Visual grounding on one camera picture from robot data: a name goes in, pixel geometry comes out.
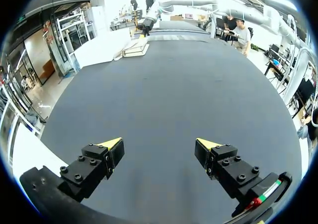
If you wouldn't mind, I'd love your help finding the white cable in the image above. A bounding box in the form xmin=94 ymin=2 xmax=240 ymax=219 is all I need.
xmin=159 ymin=0 xmax=299 ymax=32

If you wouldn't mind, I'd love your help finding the large white block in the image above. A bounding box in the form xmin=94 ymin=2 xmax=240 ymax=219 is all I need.
xmin=11 ymin=123 xmax=69 ymax=177
xmin=74 ymin=27 xmax=132 ymax=70

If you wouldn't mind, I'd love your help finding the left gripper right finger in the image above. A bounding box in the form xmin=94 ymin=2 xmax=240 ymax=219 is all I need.
xmin=194 ymin=138 xmax=264 ymax=200

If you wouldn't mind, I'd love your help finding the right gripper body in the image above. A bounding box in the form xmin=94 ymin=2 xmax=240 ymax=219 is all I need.
xmin=137 ymin=18 xmax=156 ymax=38

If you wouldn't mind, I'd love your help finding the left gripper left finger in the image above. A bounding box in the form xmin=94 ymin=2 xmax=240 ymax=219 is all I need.
xmin=57 ymin=137 xmax=125 ymax=203

